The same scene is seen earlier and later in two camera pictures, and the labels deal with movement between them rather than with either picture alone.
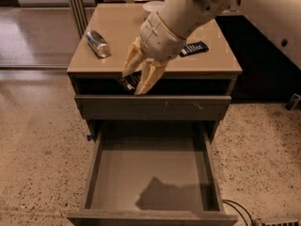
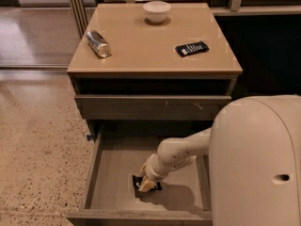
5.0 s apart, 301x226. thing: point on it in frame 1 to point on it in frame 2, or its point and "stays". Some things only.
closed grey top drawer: x=152 y=107 stays
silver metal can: x=101 y=47 stays
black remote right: x=193 y=49 stays
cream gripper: x=159 y=39 to x=151 y=174
